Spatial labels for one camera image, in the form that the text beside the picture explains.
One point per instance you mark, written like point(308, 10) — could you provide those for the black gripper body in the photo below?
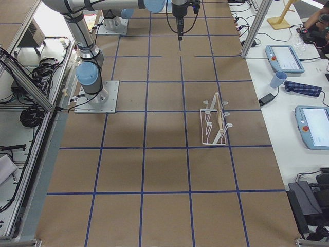
point(179, 9)

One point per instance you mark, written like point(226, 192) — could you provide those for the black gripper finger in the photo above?
point(180, 32)

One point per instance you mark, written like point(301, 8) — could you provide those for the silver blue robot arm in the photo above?
point(91, 55)

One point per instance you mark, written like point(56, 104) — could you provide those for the blue plastic cup on table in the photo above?
point(278, 78)

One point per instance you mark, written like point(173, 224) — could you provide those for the wooden stand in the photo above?
point(278, 23)

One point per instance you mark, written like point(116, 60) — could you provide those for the upper teach pendant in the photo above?
point(284, 58)

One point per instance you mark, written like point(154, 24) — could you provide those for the teach pendant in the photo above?
point(284, 58)
point(312, 123)

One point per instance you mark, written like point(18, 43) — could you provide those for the black power adapter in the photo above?
point(266, 99)

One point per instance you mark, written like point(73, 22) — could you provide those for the blue plaid folded umbrella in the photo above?
point(305, 89)

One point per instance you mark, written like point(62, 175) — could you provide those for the grey electronics box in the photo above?
point(33, 36)

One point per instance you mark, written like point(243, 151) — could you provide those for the lower teach pendant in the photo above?
point(312, 123)

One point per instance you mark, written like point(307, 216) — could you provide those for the black equipment case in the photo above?
point(304, 205)

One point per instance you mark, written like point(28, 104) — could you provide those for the aluminium frame post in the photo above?
point(263, 9)

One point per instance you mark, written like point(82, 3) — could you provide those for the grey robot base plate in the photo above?
point(104, 102)

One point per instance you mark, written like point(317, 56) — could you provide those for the white wire cup rack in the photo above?
point(213, 122)

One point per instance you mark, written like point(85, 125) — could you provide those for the aluminium side frame rail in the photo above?
point(36, 83)

